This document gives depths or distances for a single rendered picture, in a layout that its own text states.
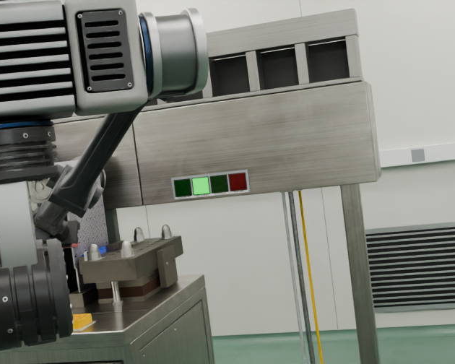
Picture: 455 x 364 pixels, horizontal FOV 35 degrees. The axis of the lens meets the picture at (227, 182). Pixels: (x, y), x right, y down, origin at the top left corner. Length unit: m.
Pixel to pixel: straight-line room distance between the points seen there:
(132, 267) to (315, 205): 2.70
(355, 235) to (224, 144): 0.52
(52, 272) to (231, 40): 1.39
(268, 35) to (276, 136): 0.31
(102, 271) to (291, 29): 0.90
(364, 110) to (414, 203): 2.39
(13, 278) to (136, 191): 1.38
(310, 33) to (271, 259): 2.66
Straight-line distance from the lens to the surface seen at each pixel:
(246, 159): 2.24
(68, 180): 1.43
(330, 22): 2.21
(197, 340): 2.28
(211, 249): 4.77
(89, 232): 2.20
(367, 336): 2.44
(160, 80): 1.04
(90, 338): 1.80
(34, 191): 2.11
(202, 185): 2.27
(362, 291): 2.40
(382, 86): 4.51
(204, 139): 2.27
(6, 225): 1.00
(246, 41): 2.25
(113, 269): 2.02
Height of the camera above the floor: 1.31
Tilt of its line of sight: 3 degrees down
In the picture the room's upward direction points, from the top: 7 degrees counter-clockwise
